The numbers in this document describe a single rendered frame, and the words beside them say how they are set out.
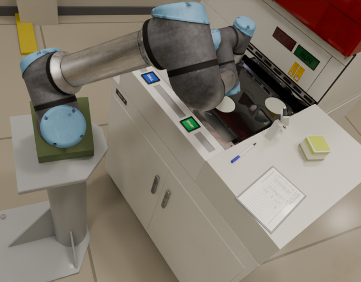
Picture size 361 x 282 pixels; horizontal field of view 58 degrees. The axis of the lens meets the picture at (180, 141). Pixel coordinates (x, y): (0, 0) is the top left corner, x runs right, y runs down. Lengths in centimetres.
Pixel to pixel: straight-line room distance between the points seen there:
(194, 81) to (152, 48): 12
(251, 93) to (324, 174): 48
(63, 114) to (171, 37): 38
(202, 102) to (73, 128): 38
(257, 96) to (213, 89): 78
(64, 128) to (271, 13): 102
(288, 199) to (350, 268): 136
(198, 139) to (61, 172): 47
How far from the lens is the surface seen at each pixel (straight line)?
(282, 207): 110
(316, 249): 235
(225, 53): 110
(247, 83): 154
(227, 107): 138
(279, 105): 151
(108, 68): 82
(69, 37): 308
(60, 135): 93
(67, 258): 190
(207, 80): 71
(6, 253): 195
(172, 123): 117
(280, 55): 156
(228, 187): 106
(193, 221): 135
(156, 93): 124
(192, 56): 70
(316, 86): 150
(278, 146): 125
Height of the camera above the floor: 181
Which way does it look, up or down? 50 degrees down
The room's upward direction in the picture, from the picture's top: 20 degrees clockwise
